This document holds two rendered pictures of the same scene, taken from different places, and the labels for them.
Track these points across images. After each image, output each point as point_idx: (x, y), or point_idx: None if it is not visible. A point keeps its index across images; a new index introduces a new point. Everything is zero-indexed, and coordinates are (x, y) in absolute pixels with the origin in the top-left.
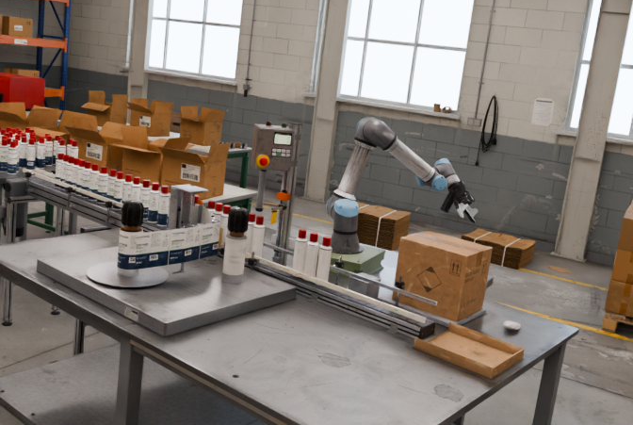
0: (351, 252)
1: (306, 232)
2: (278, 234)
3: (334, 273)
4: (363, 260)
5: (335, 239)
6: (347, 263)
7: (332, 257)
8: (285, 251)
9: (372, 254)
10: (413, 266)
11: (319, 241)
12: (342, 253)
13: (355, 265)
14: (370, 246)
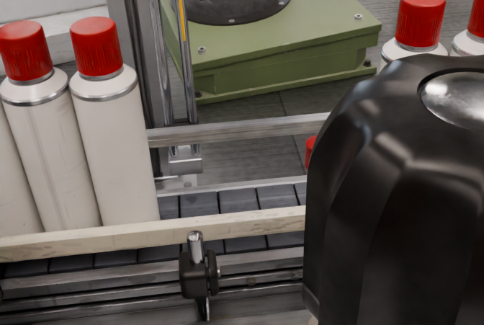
0: None
1: None
2: (167, 64)
3: (299, 86)
4: (356, 9)
5: None
6: (336, 40)
7: (284, 42)
8: (279, 126)
9: None
10: None
11: (70, 4)
12: (270, 16)
13: (364, 34)
14: None
